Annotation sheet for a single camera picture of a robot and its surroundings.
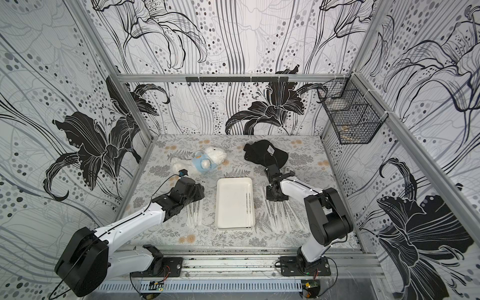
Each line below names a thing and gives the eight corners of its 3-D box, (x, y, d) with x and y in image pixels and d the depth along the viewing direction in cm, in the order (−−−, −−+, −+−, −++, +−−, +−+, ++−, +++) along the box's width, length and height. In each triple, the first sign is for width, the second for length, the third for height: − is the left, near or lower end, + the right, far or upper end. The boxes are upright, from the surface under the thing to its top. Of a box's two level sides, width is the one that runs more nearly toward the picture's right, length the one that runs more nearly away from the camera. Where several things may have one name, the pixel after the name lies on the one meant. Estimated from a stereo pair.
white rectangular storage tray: (212, 229, 85) (211, 227, 83) (217, 179, 101) (217, 177, 100) (255, 228, 84) (255, 227, 83) (253, 179, 101) (253, 177, 100)
